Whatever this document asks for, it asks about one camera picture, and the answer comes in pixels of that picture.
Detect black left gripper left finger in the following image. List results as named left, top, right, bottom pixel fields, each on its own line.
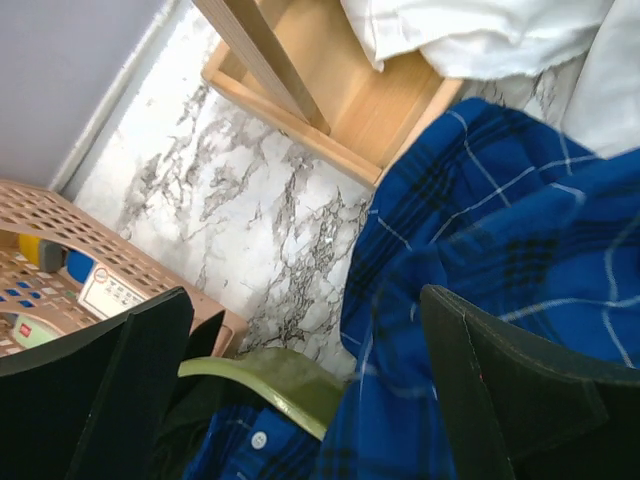
left=1, top=287, right=225, bottom=479

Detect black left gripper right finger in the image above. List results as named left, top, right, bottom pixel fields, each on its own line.
left=420, top=285, right=639, bottom=479

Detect blue plaid shirt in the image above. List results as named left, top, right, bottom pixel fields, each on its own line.
left=182, top=97, right=640, bottom=480

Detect white hanging shirt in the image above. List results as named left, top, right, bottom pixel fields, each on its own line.
left=342, top=1, right=639, bottom=158

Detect wooden hanger stand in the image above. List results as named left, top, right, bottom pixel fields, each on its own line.
left=196, top=0, right=463, bottom=187

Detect black garment in basket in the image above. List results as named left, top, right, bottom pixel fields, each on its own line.
left=146, top=377, right=296, bottom=479

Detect boxes in organizer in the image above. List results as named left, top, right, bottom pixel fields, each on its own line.
left=1, top=231, right=150, bottom=356

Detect pink plastic file organizer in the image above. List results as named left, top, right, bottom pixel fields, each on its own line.
left=1, top=180, right=248, bottom=356

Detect green laundry basket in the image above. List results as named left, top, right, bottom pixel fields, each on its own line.
left=178, top=347, right=346, bottom=440

